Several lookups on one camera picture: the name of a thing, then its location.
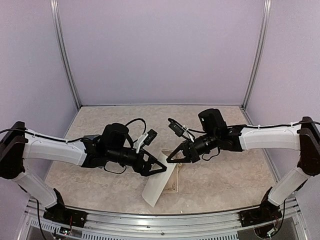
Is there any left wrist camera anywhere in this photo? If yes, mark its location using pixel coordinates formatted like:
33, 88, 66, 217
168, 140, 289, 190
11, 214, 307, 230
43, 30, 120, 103
134, 129, 158, 153

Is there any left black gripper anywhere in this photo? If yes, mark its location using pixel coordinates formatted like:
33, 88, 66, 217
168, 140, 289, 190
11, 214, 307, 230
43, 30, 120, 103
107, 147, 167, 177

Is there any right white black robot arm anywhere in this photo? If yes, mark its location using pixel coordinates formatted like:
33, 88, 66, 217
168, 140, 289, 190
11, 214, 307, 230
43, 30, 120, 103
166, 108, 320, 222

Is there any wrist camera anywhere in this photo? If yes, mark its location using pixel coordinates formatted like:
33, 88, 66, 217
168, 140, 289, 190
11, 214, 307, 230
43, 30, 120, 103
134, 129, 158, 153
167, 118, 195, 142

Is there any blue grey envelope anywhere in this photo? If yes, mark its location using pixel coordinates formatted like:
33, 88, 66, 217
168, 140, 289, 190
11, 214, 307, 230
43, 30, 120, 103
82, 134, 101, 142

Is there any right aluminium corner post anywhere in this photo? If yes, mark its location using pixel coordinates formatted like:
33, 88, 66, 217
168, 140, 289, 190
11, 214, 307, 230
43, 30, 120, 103
241, 0, 272, 112

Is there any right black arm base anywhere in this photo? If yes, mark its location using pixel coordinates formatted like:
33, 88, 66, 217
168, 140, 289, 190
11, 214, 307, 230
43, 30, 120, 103
239, 188, 282, 227

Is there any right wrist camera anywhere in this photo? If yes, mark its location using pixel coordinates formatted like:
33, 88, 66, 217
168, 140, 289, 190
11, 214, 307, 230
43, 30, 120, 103
167, 118, 195, 142

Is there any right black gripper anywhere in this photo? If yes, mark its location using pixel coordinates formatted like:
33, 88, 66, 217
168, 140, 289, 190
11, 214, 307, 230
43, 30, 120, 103
166, 130, 219, 163

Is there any aluminium corner post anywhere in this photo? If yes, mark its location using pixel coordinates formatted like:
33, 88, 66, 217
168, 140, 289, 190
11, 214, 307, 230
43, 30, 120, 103
50, 0, 82, 111
241, 0, 272, 112

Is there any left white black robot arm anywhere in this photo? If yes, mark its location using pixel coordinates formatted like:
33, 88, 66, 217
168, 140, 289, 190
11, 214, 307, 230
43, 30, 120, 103
0, 121, 167, 223

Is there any beige lined letter paper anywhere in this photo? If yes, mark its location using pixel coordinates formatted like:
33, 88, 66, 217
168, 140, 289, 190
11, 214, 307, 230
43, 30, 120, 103
141, 149, 182, 207

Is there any front aluminium frame rail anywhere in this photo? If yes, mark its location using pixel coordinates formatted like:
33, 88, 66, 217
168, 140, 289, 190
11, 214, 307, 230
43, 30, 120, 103
14, 197, 310, 240

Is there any left aluminium corner post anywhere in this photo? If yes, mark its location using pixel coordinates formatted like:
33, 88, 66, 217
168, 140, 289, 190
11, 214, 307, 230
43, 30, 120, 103
50, 0, 82, 111

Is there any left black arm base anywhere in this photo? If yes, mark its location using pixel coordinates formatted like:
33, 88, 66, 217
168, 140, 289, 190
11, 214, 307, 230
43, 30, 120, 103
43, 188, 88, 228

